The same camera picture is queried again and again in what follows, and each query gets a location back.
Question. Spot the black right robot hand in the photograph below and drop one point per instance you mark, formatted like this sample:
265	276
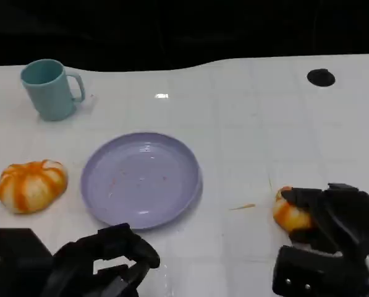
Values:
345	222

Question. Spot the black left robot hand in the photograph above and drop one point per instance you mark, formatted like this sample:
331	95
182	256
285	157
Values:
18	266

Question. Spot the orange and white bread roll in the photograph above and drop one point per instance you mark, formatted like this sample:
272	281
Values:
290	216
31	187

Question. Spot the black round table grommet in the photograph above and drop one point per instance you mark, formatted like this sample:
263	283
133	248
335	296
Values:
321	77

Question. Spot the lilac plate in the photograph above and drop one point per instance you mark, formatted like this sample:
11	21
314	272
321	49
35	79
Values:
141	181

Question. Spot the pale green mug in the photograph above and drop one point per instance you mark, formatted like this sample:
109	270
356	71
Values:
51	96

